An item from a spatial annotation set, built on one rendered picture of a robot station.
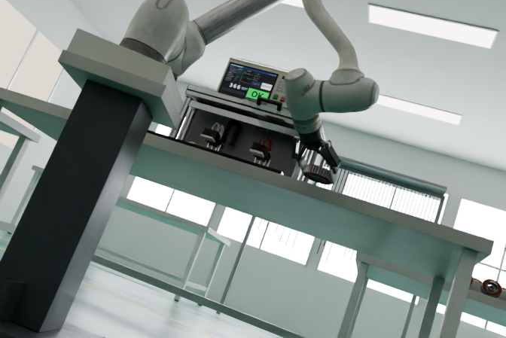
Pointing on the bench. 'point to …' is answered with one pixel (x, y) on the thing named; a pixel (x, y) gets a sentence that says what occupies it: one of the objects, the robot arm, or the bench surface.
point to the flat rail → (243, 118)
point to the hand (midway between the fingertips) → (318, 172)
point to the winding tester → (261, 71)
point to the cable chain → (233, 134)
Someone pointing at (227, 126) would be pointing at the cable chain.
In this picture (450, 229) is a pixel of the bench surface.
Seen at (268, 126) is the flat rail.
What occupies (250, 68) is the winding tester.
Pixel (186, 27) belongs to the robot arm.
